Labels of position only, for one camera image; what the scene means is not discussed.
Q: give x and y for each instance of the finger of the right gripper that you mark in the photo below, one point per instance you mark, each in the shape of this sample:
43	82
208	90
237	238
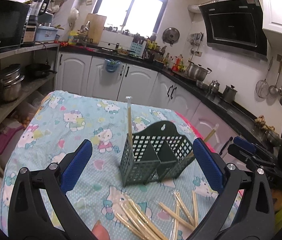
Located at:
244	144

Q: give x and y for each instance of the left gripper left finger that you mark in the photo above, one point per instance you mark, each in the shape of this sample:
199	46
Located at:
28	217

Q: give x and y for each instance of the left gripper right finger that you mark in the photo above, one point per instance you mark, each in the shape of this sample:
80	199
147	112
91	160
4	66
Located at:
244	206

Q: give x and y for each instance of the chopsticks pair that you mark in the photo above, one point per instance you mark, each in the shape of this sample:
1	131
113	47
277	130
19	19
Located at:
184	208
175	224
173	215
206	138
128	213
129	117

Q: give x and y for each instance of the kitchen window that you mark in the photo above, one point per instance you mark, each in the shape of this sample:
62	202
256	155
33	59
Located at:
136	16

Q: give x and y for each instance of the right hand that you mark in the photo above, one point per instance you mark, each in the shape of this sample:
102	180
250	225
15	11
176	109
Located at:
277	199

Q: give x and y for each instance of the left hand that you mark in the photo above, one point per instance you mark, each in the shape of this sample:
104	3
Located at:
100	231

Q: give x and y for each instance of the steel canister with lid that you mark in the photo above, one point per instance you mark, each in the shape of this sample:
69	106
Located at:
229	94

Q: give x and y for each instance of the steel kettle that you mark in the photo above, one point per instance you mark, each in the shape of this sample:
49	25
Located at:
214	87

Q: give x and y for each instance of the steel bowl on counter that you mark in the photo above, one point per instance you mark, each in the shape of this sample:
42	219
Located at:
201	85

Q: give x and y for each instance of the steel stock pot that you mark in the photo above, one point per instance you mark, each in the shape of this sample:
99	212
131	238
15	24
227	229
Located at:
197	72

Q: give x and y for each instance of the green plastic utensil basket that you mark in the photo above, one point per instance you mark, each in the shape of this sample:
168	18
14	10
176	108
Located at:
156	153

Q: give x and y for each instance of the red sauce bottle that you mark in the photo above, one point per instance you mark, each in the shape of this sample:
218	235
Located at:
178	63

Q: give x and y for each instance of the black range hood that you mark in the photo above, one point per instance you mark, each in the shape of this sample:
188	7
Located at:
236	26

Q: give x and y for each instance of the hanging pot lid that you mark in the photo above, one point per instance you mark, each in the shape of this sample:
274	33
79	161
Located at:
170	36

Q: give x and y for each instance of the blue knife block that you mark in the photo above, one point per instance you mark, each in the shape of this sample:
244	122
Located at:
137	45

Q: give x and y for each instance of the steel pots on shelf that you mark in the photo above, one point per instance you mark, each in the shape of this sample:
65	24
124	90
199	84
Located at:
11	82

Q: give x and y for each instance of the blue hanging basket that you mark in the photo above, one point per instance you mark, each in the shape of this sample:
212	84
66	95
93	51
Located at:
111	65

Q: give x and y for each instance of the black frying pan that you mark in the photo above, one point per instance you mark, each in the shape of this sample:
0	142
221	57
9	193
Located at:
37	71

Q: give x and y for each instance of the wooden cutting board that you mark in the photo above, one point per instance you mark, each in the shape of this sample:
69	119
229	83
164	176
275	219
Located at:
95	25

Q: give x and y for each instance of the light blue storage box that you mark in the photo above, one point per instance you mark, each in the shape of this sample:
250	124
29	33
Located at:
45	34

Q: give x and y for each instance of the black microwave oven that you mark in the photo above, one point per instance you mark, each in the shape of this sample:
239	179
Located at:
12	23

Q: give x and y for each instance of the black blender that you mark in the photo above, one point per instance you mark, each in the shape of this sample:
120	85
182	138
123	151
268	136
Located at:
37	8

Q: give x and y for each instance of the hanging wire skimmer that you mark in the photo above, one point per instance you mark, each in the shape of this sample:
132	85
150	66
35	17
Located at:
261	88

